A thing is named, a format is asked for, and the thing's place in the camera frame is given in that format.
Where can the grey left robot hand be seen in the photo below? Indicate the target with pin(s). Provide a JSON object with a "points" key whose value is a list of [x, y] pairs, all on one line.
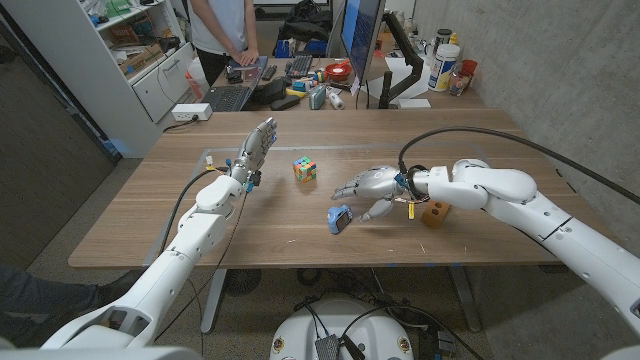
{"points": [[256, 149]]}

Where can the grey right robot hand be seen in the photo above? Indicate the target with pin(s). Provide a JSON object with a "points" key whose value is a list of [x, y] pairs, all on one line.
{"points": [[380, 181]]}

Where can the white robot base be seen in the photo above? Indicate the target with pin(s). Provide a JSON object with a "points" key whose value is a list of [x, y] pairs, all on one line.
{"points": [[375, 330]]}

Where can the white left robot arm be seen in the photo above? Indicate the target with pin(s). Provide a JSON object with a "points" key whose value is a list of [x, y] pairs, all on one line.
{"points": [[172, 260]]}

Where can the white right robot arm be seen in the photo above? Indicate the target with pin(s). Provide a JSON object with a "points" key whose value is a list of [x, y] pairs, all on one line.
{"points": [[500, 185]]}

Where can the orange wooden block with holes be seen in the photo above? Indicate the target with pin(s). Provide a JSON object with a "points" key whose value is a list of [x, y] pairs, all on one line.
{"points": [[434, 216]]}

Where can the multicolour puzzle cube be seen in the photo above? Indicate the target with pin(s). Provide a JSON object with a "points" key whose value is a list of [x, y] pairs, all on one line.
{"points": [[304, 169]]}

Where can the flat black case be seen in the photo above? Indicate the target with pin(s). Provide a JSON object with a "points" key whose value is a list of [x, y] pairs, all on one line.
{"points": [[285, 103]]}

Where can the black pouch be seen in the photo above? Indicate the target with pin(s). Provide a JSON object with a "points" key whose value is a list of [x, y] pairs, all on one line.
{"points": [[270, 92]]}

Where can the dark laptop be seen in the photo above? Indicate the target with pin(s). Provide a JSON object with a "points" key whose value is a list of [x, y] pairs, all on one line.
{"points": [[227, 97]]}

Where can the white power strip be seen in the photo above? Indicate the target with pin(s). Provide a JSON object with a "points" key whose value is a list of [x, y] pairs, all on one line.
{"points": [[192, 111]]}

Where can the black remote control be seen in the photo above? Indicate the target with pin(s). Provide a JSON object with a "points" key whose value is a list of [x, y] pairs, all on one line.
{"points": [[269, 72]]}

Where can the teal box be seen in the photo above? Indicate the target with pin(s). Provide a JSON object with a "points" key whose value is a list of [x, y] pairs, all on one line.
{"points": [[317, 97]]}

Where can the flat white box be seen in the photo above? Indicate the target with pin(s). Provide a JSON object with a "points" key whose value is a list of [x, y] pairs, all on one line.
{"points": [[414, 103]]}

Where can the small white roll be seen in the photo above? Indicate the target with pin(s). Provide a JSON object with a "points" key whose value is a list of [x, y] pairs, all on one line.
{"points": [[337, 101]]}

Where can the black keyboard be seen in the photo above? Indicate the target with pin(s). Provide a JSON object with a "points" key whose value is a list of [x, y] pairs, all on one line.
{"points": [[299, 66]]}

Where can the white paper sheet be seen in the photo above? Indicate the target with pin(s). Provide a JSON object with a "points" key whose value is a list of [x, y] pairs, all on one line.
{"points": [[400, 75]]}

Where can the red bowl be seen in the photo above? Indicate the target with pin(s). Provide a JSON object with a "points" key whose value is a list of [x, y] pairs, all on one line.
{"points": [[338, 71]]}

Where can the blue plastic crate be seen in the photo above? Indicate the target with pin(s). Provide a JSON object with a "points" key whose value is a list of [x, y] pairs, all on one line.
{"points": [[316, 48]]}

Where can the person in white shirt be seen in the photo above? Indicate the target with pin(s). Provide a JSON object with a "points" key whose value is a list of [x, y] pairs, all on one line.
{"points": [[220, 25]]}

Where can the white wipes canister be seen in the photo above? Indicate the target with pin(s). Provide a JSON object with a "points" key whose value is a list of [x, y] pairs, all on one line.
{"points": [[442, 67]]}

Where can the black floor fan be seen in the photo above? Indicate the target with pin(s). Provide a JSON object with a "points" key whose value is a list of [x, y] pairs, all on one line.
{"points": [[242, 281]]}

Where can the black backpack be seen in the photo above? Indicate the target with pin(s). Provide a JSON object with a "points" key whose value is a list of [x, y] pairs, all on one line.
{"points": [[305, 22]]}

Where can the cardboard box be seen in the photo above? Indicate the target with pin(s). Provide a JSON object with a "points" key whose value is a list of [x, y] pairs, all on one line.
{"points": [[142, 59]]}

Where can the grey table leg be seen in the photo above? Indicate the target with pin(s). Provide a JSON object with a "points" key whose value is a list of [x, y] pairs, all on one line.
{"points": [[465, 300], [214, 300]]}

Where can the computer monitor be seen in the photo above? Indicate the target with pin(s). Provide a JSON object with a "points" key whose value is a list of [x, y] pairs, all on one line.
{"points": [[362, 35]]}

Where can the yellow bottle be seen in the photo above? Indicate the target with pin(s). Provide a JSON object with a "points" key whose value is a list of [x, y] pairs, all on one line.
{"points": [[454, 39]]}

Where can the white shelf cabinet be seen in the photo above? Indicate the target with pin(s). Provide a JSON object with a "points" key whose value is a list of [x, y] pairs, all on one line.
{"points": [[100, 85]]}

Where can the grey mesh electronics box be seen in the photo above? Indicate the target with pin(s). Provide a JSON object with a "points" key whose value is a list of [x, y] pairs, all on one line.
{"points": [[327, 348]]}

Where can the person in dark trousers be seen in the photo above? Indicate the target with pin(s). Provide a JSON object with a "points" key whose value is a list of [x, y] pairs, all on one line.
{"points": [[40, 300]]}

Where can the blue toy camera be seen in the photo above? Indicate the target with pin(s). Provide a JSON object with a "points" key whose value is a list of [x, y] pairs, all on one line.
{"points": [[339, 220]]}

